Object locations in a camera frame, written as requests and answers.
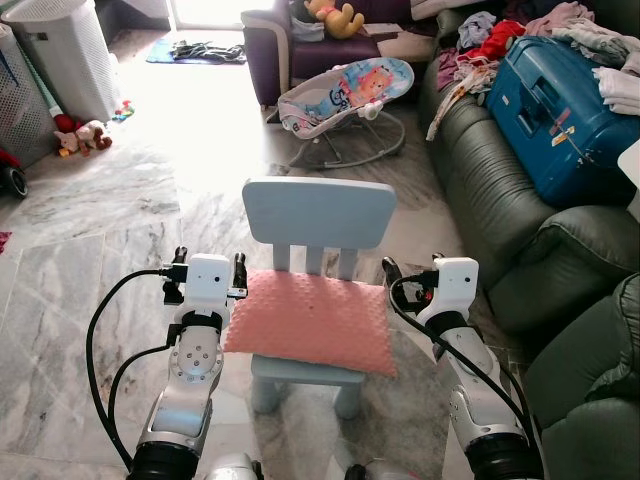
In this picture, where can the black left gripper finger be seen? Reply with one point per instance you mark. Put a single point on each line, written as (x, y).
(240, 272)
(180, 257)

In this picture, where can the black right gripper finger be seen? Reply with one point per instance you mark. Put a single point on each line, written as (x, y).
(392, 272)

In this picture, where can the pink dotted pillow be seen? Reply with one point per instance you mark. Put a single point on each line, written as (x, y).
(310, 320)

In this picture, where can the green leather sofa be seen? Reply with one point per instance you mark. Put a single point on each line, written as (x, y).
(500, 200)

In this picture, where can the light blue child chair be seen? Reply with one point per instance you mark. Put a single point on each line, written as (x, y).
(320, 212)

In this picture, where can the red and beige plush toy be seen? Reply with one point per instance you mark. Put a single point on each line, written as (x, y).
(85, 135)

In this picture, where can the small colourful toy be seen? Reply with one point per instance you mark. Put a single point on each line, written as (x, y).
(123, 111)

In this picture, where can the beige patterned cloth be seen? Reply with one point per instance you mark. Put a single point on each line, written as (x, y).
(452, 100)

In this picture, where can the black wheeled toy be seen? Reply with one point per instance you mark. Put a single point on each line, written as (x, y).
(12, 178)

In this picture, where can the printed baby bouncer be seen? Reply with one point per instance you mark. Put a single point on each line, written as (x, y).
(350, 90)

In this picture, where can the grey robot right leg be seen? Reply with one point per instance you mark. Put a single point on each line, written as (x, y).
(380, 472)

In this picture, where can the blue hard suitcase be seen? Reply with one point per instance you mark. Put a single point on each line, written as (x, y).
(550, 130)

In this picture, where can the dark crumpled cloth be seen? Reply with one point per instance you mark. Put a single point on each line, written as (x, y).
(205, 50)

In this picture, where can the grey laundry basket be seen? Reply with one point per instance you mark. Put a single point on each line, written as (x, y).
(20, 110)

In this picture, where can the purple armchair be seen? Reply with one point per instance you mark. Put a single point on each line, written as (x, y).
(265, 50)

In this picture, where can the white air purifier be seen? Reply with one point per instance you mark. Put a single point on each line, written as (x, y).
(70, 60)

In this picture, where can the white folded garment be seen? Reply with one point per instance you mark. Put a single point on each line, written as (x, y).
(620, 90)

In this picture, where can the red garment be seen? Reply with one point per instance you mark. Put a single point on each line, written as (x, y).
(498, 40)

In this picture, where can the yellow plush bear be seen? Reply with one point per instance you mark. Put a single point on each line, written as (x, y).
(340, 20)

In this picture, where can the light blue garment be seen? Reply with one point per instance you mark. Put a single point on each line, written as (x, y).
(477, 28)

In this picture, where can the grey garment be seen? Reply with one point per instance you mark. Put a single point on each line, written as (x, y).
(600, 42)

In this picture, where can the pink garment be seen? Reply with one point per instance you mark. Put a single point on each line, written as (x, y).
(558, 18)

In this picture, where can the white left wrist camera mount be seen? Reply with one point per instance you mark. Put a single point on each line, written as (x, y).
(208, 285)

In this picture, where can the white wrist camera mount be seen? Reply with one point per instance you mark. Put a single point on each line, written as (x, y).
(455, 288)
(208, 285)

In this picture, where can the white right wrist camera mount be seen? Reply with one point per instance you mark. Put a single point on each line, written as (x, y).
(455, 288)

